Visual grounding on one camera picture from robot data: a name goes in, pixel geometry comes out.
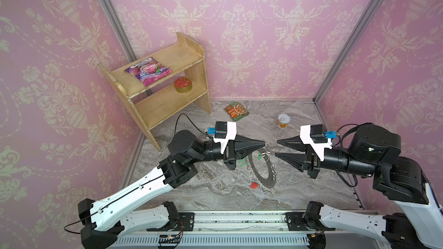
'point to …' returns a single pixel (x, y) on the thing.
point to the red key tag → (254, 185)
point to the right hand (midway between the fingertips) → (278, 145)
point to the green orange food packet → (236, 110)
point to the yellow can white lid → (284, 118)
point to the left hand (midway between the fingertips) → (262, 147)
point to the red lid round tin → (183, 85)
